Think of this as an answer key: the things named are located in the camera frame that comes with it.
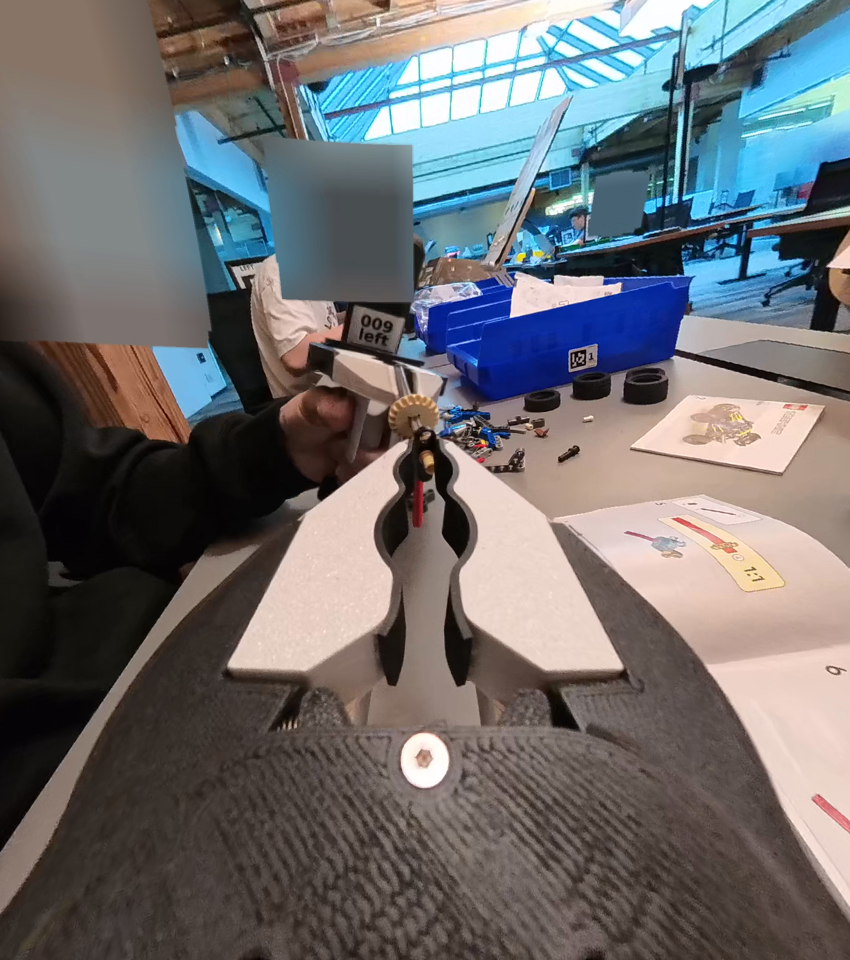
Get wooden post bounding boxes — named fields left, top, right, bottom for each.
left=35, top=341, right=193, bottom=445

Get lego gear axle assembly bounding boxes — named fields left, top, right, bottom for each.
left=387, top=392, right=442, bottom=528

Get person's black-clothed body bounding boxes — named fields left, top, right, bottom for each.
left=0, top=337, right=201, bottom=909

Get white papers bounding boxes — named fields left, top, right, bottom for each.
left=509, top=272, right=624, bottom=318

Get long desk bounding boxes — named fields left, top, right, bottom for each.
left=545, top=201, right=850, bottom=282

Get pile of lego pieces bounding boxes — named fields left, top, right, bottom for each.
left=436, top=403, right=538, bottom=460

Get tagged blue storage bin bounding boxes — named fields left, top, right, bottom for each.
left=446, top=275, right=694, bottom=402

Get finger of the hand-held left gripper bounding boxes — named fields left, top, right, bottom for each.
left=329, top=349, right=448, bottom=411

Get open instruction booklet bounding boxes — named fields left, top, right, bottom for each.
left=556, top=493, right=850, bottom=960

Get person's left hand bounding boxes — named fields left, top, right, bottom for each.
left=278, top=388, right=390, bottom=485

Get person's left forearm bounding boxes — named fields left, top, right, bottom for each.
left=38, top=401, right=321, bottom=582

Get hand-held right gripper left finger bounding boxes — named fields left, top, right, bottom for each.
left=224, top=438, right=417, bottom=710

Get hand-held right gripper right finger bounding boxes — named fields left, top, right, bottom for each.
left=432, top=441, right=627, bottom=706

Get dark grey panel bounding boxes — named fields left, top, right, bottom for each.
left=697, top=339, right=850, bottom=410

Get black chair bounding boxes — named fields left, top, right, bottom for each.
left=206, top=288, right=276, bottom=415

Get black monitor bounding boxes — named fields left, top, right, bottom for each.
left=802, top=152, right=850, bottom=219

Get small closed instruction booklet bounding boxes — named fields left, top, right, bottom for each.
left=629, top=394, right=825, bottom=476

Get leaning cardboard sheet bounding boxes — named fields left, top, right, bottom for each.
left=483, top=96, right=574, bottom=265

